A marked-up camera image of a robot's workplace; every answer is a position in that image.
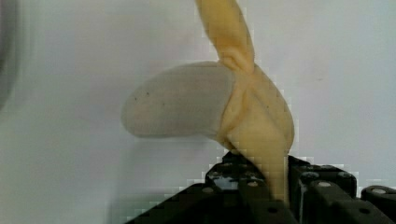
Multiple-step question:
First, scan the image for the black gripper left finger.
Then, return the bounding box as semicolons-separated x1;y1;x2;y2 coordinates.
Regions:
125;153;299;224

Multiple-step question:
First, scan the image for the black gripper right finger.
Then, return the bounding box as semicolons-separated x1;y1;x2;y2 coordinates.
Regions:
289;156;396;224

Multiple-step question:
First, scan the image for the peeled toy banana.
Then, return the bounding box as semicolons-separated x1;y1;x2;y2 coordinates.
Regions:
121;0;294;202

